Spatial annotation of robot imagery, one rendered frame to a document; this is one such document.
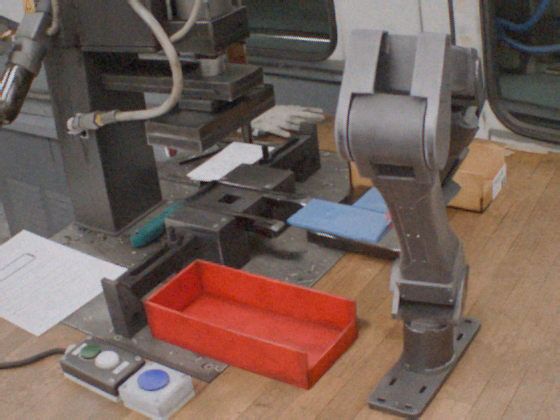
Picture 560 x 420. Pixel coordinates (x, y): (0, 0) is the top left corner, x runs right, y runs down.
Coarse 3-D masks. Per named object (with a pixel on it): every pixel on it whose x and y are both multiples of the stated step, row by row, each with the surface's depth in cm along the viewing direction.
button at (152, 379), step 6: (144, 372) 94; (150, 372) 94; (156, 372) 94; (162, 372) 93; (138, 378) 93; (144, 378) 93; (150, 378) 92; (156, 378) 92; (162, 378) 92; (168, 378) 93; (138, 384) 92; (144, 384) 92; (150, 384) 92; (156, 384) 91; (162, 384) 92; (150, 390) 91
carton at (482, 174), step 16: (480, 144) 134; (464, 160) 137; (480, 160) 135; (496, 160) 133; (352, 176) 138; (464, 176) 125; (480, 176) 123; (496, 176) 130; (464, 192) 126; (480, 192) 125; (496, 192) 131; (464, 208) 128; (480, 208) 126
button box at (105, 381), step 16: (48, 352) 103; (64, 352) 102; (128, 352) 99; (0, 368) 102; (64, 368) 98; (80, 368) 96; (96, 368) 96; (112, 368) 96; (128, 368) 96; (80, 384) 98; (96, 384) 95; (112, 384) 93
